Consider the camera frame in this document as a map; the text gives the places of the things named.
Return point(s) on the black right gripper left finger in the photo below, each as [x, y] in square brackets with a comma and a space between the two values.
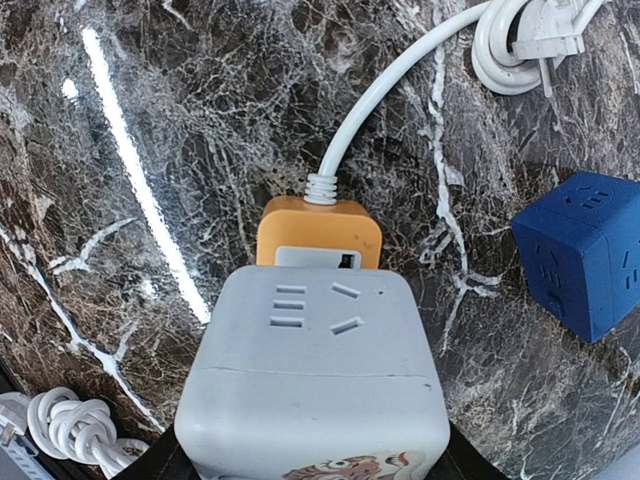
[164, 460]

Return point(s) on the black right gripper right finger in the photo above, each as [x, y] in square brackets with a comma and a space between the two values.
[461, 461]

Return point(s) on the white cube socket adapter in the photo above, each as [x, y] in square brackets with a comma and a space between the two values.
[313, 373]

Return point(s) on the purple power strip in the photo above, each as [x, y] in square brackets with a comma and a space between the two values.
[19, 457]

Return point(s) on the blue cube socket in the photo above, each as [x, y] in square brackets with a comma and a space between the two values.
[579, 247]

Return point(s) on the orange power strip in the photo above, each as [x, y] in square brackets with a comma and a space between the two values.
[295, 233]

